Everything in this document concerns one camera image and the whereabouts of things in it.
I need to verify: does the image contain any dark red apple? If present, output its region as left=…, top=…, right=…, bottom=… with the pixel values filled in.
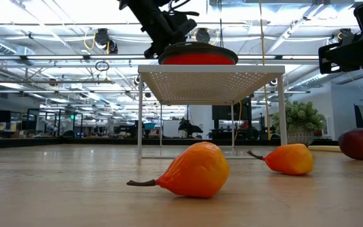
left=338, top=128, right=363, bottom=161

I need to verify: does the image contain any pale yellow banana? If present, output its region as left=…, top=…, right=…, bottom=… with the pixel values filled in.
left=307, top=145, right=342, bottom=153

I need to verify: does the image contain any yellow hanging power cord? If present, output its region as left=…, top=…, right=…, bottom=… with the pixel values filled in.
left=258, top=0, right=272, bottom=142

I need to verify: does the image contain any white perforated metal shelf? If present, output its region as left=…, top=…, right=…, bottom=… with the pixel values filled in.
left=137, top=65, right=288, bottom=160

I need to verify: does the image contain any black ceiling cable reel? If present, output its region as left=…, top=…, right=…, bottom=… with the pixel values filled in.
left=195, top=28, right=212, bottom=44
left=93, top=28, right=118, bottom=55
left=335, top=28, right=354, bottom=40

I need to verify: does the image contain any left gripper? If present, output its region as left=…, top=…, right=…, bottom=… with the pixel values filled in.
left=139, top=9, right=198, bottom=59

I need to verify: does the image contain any green succulent in pot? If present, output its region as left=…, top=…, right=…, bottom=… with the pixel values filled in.
left=272, top=100, right=326, bottom=148

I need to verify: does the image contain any small orange pear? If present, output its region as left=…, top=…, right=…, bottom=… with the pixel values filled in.
left=126, top=141, right=231, bottom=199
left=246, top=143, right=314, bottom=177

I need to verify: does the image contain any red and grey colander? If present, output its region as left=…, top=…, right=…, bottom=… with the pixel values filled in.
left=158, top=42, right=239, bottom=66

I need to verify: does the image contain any black table frame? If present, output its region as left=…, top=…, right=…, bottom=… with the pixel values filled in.
left=0, top=137, right=342, bottom=151

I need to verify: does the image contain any hanging black cable loop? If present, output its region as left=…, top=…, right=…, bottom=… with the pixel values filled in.
left=95, top=61, right=110, bottom=73

